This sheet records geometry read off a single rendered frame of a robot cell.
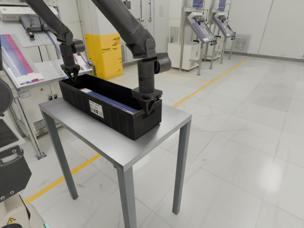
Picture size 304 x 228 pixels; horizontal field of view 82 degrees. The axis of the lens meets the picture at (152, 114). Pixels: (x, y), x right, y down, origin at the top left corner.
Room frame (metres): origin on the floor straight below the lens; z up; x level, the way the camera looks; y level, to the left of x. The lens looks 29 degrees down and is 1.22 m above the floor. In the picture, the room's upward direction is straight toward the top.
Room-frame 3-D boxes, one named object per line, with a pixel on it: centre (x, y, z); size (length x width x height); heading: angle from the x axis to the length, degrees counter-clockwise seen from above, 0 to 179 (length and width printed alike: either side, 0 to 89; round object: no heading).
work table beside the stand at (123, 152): (0.81, 0.21, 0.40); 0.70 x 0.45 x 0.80; 50
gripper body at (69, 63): (0.96, 0.45, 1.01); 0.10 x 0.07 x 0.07; 49
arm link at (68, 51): (0.97, 0.45, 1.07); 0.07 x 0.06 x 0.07; 147
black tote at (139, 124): (0.79, 0.23, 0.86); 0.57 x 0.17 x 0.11; 50
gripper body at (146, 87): (0.60, 0.02, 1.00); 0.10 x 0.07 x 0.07; 50
